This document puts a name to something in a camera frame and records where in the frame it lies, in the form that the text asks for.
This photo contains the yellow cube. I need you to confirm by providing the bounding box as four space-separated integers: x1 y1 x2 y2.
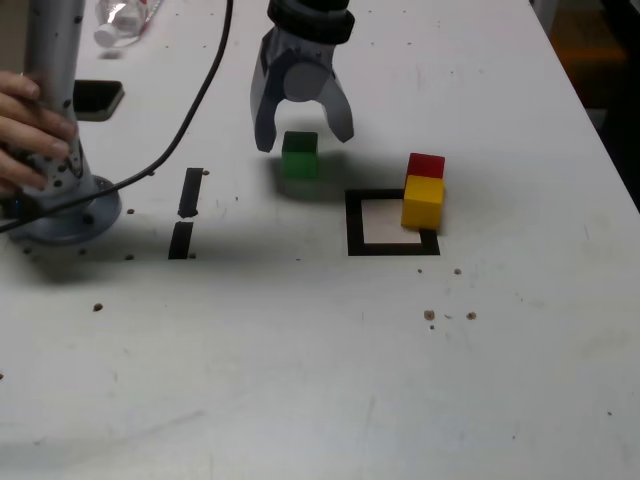
400 174 447 231

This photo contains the black cable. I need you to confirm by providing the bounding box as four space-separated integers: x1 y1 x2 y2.
0 0 235 235

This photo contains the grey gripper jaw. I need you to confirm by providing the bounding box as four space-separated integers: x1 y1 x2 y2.
248 36 290 154
284 62 356 146

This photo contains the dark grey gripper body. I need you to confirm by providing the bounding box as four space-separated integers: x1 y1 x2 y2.
268 26 343 77

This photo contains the black tape square outline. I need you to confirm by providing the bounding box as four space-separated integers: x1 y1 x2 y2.
344 187 442 257

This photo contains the black phone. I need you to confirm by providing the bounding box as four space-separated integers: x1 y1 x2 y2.
73 79 125 123

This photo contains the person's hand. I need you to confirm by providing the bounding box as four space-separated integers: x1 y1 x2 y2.
0 69 79 194

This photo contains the red cube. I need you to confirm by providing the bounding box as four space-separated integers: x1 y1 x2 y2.
406 152 447 181

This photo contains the black tape strip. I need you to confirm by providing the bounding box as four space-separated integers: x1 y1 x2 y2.
167 167 205 261

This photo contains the green cube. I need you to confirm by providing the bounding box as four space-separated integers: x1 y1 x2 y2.
280 130 320 181

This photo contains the clear plastic bottle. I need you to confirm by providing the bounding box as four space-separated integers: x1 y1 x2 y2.
93 0 165 50

